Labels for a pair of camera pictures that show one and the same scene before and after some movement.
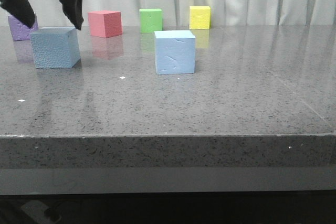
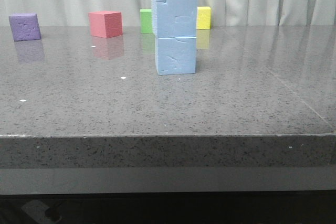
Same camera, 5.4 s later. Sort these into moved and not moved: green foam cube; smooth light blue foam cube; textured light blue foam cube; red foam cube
Moved: textured light blue foam cube
Not moved: smooth light blue foam cube; red foam cube; green foam cube
